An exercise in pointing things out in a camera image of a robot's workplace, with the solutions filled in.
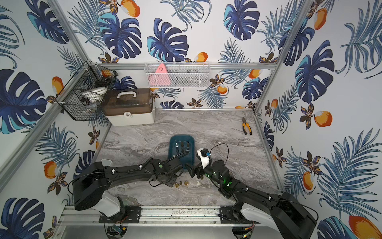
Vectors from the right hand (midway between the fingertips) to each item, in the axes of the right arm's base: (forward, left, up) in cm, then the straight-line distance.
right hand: (191, 159), depth 79 cm
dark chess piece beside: (+13, +10, -13) cm, 21 cm away
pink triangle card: (+42, +19, +22) cm, 51 cm away
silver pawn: (+16, +11, -12) cm, 23 cm away
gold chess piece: (-9, +9, -14) cm, 19 cm away
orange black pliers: (+36, -38, -13) cm, 54 cm away
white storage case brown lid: (+33, +41, +7) cm, 53 cm away
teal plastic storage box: (+18, +9, -13) cm, 24 cm away
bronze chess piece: (+17, +3, -13) cm, 22 cm away
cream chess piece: (-8, -4, -13) cm, 16 cm away
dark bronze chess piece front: (+13, +6, -14) cm, 20 cm away
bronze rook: (+18, +7, -12) cm, 23 cm away
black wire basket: (+30, +63, +18) cm, 72 cm away
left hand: (-7, +11, -11) cm, 17 cm away
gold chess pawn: (-8, +3, -13) cm, 15 cm away
